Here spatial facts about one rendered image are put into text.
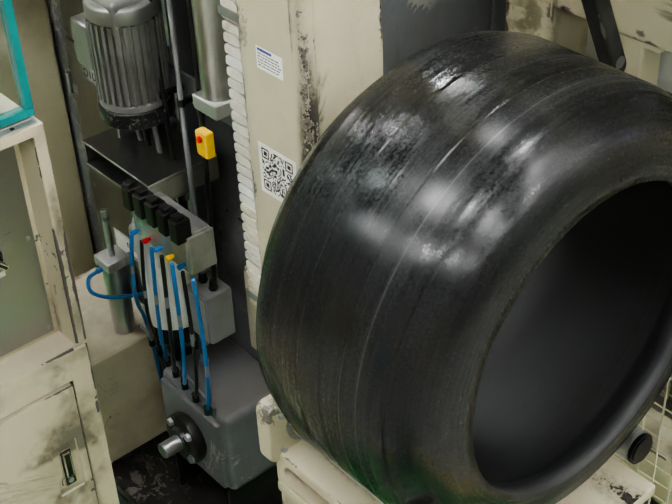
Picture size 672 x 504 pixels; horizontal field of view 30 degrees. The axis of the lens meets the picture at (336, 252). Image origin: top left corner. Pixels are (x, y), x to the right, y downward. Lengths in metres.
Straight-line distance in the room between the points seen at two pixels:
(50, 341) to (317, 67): 0.65
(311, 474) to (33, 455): 0.46
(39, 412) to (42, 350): 0.09
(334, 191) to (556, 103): 0.24
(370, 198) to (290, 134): 0.29
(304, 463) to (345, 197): 0.52
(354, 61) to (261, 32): 0.11
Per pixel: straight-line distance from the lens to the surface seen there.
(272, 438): 1.68
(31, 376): 1.85
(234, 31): 1.56
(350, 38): 1.49
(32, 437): 1.91
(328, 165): 1.30
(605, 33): 1.76
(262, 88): 1.54
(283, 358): 1.35
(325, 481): 1.66
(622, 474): 1.78
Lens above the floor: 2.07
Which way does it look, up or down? 36 degrees down
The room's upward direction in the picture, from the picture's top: 3 degrees counter-clockwise
